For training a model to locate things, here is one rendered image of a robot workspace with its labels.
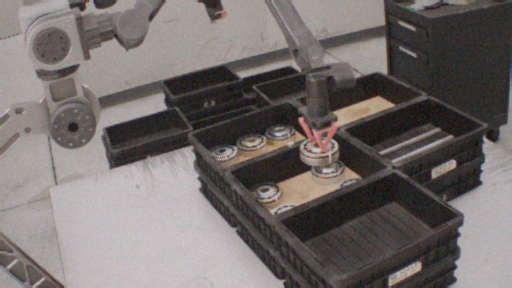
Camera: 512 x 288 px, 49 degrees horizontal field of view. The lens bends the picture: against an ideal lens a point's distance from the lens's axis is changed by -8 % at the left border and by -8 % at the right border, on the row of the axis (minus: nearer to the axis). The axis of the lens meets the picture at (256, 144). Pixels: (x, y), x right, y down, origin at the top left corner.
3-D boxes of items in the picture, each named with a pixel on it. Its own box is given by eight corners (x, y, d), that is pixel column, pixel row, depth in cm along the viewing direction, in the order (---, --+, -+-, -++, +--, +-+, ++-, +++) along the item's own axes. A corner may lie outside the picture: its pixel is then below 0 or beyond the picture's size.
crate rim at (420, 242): (336, 291, 131) (336, 283, 130) (272, 227, 156) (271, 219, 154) (466, 223, 146) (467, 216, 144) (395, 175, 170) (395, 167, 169)
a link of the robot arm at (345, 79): (295, 55, 159) (306, 47, 151) (334, 47, 162) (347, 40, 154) (307, 99, 159) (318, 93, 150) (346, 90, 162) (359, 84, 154)
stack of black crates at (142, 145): (133, 232, 292) (111, 153, 270) (121, 202, 317) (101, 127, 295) (209, 209, 303) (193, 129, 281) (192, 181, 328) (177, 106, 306)
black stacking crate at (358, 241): (338, 319, 136) (336, 284, 131) (277, 256, 160) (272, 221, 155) (462, 252, 150) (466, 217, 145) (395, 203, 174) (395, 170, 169)
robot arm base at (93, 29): (81, 52, 147) (71, 7, 141) (112, 44, 149) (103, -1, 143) (85, 62, 140) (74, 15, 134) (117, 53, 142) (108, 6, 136)
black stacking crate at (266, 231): (276, 255, 160) (271, 221, 155) (229, 204, 184) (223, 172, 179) (394, 202, 174) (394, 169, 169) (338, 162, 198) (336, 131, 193)
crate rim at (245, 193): (272, 227, 156) (271, 219, 154) (223, 178, 180) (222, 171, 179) (395, 175, 170) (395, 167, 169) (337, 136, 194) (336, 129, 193)
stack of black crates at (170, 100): (187, 173, 336) (172, 99, 315) (173, 150, 361) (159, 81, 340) (254, 152, 347) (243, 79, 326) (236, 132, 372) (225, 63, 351)
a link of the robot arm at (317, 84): (301, 70, 155) (311, 77, 150) (325, 65, 157) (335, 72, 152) (302, 95, 158) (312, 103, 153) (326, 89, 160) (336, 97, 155)
